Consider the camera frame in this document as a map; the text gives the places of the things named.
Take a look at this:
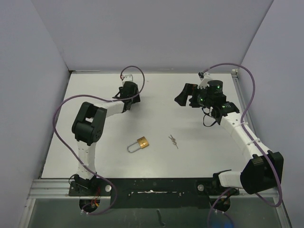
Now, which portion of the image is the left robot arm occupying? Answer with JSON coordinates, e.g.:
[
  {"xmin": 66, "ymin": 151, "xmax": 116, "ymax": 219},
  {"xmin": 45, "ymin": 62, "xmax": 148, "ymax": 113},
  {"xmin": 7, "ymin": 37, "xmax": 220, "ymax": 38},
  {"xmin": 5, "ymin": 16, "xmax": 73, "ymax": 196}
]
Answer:
[{"xmin": 72, "ymin": 81, "xmax": 140, "ymax": 195}]

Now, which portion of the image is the small silver key pair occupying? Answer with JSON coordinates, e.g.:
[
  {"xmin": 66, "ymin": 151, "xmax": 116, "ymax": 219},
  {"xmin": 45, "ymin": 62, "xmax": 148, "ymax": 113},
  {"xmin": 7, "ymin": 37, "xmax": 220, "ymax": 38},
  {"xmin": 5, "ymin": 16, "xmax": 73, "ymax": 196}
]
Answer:
[{"xmin": 169, "ymin": 135, "xmax": 178, "ymax": 149}]

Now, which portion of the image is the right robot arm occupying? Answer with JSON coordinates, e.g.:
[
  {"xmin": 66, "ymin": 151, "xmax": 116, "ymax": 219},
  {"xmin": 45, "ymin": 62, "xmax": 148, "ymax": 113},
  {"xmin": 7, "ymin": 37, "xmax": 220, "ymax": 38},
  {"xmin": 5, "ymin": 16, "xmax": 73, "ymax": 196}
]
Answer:
[{"xmin": 174, "ymin": 80, "xmax": 284, "ymax": 194}]

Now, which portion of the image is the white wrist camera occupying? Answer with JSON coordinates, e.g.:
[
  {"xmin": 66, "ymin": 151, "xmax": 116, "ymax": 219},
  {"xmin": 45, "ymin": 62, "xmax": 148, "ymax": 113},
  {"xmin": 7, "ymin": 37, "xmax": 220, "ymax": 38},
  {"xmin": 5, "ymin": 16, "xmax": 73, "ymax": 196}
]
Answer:
[
  {"xmin": 198, "ymin": 72, "xmax": 212, "ymax": 89},
  {"xmin": 120, "ymin": 74, "xmax": 133, "ymax": 85}
]

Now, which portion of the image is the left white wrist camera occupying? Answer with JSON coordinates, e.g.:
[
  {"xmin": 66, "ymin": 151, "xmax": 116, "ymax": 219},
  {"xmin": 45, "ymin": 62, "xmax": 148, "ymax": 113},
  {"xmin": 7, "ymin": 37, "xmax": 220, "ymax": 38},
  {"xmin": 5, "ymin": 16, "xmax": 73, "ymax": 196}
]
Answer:
[{"xmin": 120, "ymin": 74, "xmax": 133, "ymax": 85}]

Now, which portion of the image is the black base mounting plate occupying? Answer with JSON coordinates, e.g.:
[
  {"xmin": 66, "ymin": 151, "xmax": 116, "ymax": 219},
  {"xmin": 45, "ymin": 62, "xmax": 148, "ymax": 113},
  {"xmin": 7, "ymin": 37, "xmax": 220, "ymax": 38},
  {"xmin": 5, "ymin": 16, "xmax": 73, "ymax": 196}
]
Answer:
[{"xmin": 68, "ymin": 177, "xmax": 226, "ymax": 209}]

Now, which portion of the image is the brass padlock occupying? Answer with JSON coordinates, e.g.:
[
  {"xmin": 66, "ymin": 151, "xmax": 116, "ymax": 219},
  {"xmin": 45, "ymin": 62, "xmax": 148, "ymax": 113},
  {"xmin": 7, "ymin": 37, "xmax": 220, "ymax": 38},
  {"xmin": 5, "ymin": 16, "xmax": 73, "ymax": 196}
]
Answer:
[{"xmin": 126, "ymin": 136, "xmax": 149, "ymax": 153}]

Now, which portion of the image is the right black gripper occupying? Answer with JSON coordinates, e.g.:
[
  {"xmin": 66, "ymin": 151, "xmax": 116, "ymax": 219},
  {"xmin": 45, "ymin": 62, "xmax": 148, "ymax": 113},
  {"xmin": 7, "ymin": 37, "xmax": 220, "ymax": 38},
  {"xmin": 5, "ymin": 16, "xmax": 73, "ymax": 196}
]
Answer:
[{"xmin": 175, "ymin": 83, "xmax": 213, "ymax": 108}]

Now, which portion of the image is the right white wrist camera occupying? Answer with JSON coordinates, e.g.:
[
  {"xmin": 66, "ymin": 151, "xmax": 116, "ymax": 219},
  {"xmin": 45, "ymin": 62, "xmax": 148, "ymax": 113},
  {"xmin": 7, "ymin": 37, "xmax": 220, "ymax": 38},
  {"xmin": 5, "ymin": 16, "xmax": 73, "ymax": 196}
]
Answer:
[{"xmin": 198, "ymin": 72, "xmax": 212, "ymax": 89}]

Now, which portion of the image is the aluminium frame rail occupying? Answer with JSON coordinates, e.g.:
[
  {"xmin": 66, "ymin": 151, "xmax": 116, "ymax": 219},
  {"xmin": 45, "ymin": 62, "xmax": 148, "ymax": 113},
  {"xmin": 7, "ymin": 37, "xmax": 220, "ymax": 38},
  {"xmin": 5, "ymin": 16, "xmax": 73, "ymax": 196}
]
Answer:
[{"xmin": 28, "ymin": 179, "xmax": 279, "ymax": 200}]

